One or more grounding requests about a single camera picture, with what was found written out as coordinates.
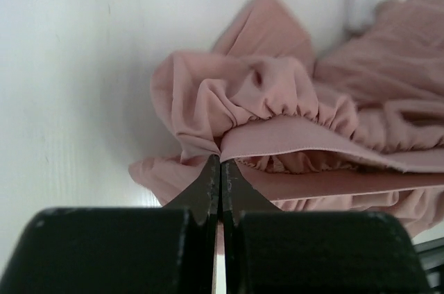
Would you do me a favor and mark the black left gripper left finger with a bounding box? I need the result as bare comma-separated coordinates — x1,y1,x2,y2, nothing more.
1,156,220,293

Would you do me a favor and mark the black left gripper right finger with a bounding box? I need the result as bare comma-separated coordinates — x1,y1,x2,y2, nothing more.
220,160,431,293

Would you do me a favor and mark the pink pleated skirt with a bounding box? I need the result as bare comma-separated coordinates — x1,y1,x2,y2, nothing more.
129,0,443,236

